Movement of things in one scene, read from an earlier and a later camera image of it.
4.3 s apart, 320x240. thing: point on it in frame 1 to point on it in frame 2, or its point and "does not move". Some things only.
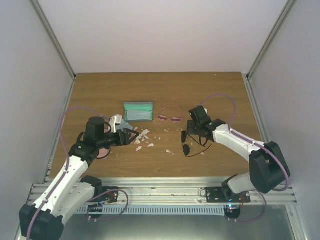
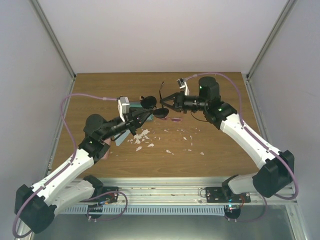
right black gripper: (190, 129) to (179, 102)
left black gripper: (126, 136) to (132, 119)
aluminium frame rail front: (166, 192) does not move
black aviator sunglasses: (186, 148) to (149, 102)
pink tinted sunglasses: (176, 119) does not move
